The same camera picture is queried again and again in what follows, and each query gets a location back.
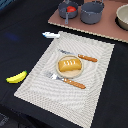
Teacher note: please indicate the golden bread loaf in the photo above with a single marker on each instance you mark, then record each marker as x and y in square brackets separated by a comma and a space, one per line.
[69, 65]

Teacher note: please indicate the white toy fish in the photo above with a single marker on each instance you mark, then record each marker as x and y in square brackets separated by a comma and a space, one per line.
[50, 35]

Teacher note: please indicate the yellow banana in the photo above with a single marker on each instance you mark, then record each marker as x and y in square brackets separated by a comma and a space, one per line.
[17, 78]

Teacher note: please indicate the red tomato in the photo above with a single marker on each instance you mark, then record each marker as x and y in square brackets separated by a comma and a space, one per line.
[71, 9]

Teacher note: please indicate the round beige plate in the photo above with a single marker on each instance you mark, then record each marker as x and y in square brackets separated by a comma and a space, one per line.
[69, 74]

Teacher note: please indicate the beige woven placemat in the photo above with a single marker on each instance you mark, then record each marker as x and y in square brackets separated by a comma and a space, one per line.
[71, 103]

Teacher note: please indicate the small grey saucepan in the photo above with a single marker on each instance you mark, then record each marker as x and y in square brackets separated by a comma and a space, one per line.
[62, 7]

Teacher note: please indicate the pink wooden board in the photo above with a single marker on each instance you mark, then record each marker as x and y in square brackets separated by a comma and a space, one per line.
[106, 27]

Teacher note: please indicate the large grey pot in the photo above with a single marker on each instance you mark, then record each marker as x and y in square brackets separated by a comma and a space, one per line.
[91, 12]

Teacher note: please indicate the beige bowl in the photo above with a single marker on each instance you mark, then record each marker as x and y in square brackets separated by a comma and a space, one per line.
[122, 15]

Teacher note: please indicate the fork with wooden handle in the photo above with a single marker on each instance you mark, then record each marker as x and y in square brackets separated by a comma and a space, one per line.
[55, 77]

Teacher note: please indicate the knife with wooden handle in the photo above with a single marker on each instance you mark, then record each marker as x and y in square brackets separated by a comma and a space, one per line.
[80, 56]

